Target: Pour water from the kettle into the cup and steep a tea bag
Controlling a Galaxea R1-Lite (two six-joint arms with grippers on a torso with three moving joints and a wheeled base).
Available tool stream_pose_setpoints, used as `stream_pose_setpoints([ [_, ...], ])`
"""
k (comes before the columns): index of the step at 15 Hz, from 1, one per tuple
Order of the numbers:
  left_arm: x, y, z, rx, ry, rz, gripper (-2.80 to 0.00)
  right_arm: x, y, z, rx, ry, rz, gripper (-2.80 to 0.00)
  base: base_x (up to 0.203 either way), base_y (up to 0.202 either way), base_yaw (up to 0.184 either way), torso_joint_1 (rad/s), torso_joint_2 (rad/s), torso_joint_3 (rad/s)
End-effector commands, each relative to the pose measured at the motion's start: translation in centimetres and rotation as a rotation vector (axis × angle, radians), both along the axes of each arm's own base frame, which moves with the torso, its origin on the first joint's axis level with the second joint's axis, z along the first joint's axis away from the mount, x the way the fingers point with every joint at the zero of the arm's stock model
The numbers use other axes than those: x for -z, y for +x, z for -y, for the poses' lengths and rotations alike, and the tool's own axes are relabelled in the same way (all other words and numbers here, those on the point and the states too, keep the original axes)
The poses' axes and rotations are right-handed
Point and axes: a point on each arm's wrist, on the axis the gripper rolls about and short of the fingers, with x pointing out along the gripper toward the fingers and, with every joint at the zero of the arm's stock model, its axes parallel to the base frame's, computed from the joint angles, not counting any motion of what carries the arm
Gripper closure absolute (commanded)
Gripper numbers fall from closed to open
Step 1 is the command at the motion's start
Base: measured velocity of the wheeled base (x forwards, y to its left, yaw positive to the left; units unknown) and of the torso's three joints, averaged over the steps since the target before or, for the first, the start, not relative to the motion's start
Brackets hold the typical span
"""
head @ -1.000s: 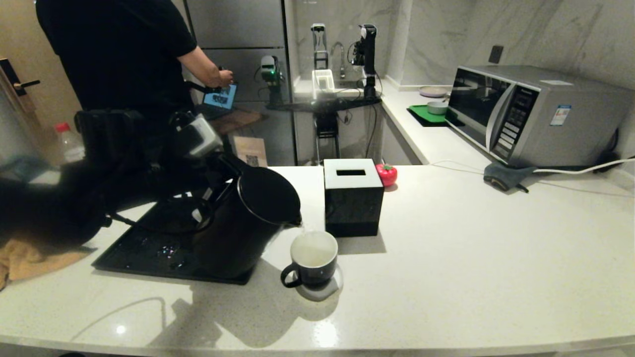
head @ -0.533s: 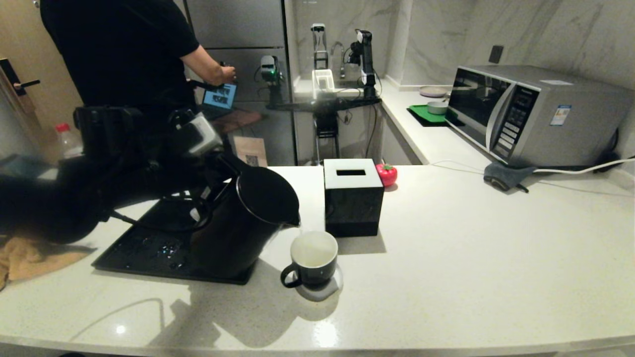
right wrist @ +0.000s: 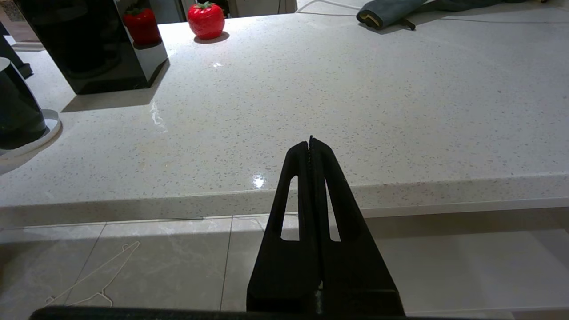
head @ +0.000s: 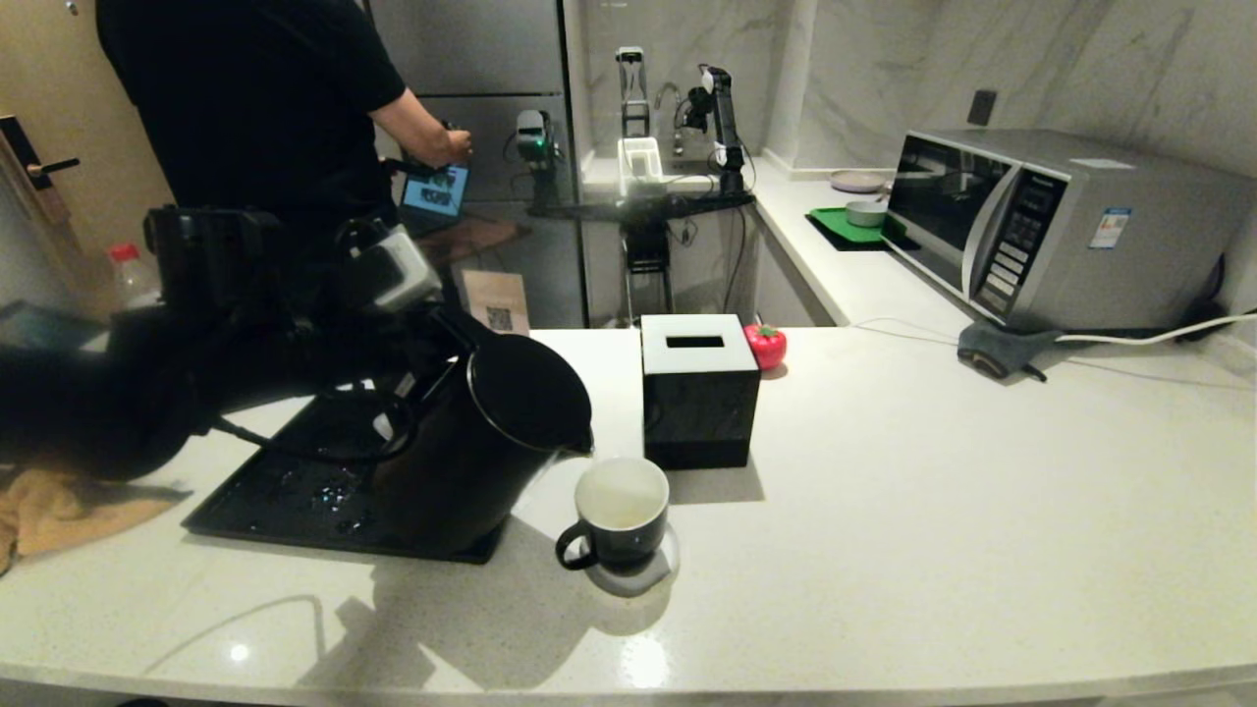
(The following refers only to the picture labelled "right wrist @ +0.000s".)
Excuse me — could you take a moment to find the brown QR code sign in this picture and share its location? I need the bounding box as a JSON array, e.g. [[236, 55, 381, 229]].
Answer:
[[0, 0, 47, 53]]

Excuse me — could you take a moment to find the black tissue box white lid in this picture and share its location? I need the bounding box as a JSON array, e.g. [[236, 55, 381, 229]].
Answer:
[[13, 0, 169, 95]]

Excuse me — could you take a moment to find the grey folded cloth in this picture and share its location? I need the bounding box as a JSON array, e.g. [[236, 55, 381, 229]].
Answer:
[[357, 0, 507, 32]]

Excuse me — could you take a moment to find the red tomato shaped ornament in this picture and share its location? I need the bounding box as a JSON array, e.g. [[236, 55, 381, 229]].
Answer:
[[187, 2, 226, 40]]

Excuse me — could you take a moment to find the dark mug white inside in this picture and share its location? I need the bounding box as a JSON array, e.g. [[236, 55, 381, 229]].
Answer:
[[0, 58, 48, 150]]

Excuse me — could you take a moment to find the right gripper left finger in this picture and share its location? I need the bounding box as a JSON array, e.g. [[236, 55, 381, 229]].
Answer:
[[247, 141, 321, 312]]

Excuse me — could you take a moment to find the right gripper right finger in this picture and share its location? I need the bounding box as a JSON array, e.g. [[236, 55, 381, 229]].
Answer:
[[310, 136, 405, 316]]

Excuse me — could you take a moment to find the white round coaster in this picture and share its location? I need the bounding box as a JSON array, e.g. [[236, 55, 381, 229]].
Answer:
[[0, 109, 63, 160]]

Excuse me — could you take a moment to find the thin white cable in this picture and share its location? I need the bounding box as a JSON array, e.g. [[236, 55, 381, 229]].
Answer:
[[296, 0, 361, 17]]

